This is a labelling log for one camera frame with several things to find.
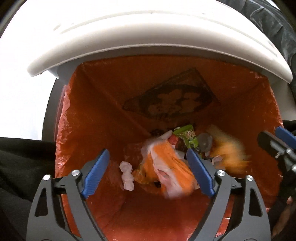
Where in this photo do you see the grey trash bin body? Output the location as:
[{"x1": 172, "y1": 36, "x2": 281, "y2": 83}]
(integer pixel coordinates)
[{"x1": 41, "y1": 63, "x2": 83, "y2": 142}]

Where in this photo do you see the orange white plastic bag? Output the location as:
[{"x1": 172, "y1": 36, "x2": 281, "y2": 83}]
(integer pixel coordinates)
[{"x1": 132, "y1": 131, "x2": 197, "y2": 199}]

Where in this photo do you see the green snack bag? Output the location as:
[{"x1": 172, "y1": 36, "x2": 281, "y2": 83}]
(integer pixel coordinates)
[{"x1": 173, "y1": 125, "x2": 199, "y2": 150}]

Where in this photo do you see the orange trash bag liner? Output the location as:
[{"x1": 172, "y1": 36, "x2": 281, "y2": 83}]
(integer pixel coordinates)
[{"x1": 55, "y1": 55, "x2": 282, "y2": 240}]

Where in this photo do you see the white crumpled tissue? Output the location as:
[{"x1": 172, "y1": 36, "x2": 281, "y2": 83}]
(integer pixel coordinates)
[{"x1": 119, "y1": 161, "x2": 134, "y2": 191}]

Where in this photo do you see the white plastic bin lid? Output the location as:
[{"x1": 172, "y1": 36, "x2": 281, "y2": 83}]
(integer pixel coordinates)
[{"x1": 28, "y1": 1, "x2": 292, "y2": 83}]

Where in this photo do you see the grey paper cup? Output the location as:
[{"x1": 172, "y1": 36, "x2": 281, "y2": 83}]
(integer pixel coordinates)
[{"x1": 197, "y1": 133, "x2": 213, "y2": 153}]

